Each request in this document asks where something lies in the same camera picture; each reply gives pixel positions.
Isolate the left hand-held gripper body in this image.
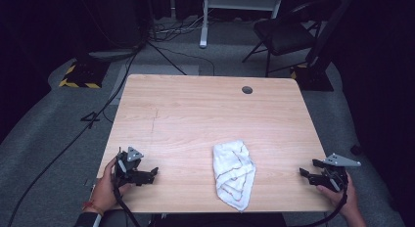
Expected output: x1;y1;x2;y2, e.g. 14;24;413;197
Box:
114;146;150;189

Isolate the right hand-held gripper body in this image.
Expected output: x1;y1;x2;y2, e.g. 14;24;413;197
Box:
317;153;362;193

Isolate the white towel with coloured stripes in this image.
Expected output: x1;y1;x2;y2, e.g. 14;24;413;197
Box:
212;139;257;212

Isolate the person's right hand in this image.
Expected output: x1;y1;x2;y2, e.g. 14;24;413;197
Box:
316;172;360;219

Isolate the person's left hand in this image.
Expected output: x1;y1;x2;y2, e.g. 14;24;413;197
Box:
87;157;132;215

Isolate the small black floor object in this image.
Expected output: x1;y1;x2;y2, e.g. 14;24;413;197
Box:
349;144;364;157

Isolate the yellow-black striped stand base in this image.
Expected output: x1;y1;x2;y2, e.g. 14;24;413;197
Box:
58;59;111;90

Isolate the black stand with striped base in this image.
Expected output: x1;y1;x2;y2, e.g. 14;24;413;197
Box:
289;0;357;92

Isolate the black folding chair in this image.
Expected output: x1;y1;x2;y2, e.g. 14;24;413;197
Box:
242;1;323;78

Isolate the large dark equipment stand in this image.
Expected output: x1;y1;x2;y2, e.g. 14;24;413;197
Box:
74;0;153;63

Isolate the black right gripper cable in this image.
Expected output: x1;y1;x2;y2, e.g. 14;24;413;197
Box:
287;184;348;227

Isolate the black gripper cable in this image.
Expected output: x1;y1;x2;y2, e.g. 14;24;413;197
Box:
112;174;142;227
287;184;348;227

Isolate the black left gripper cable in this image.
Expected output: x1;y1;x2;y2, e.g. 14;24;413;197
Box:
112;174;142;227

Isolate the red wrist bracelet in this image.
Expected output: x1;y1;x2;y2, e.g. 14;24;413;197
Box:
82;201;105;217

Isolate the long black floor cable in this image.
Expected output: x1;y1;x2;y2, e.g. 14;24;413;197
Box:
6;52;140;227

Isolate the thin black floor cable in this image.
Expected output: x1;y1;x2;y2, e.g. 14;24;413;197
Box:
146;40;216;77

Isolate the bundle of floor cables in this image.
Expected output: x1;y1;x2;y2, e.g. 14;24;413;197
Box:
148;11;211;43

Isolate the white desk frame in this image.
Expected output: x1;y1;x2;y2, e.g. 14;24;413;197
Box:
199;0;284;49

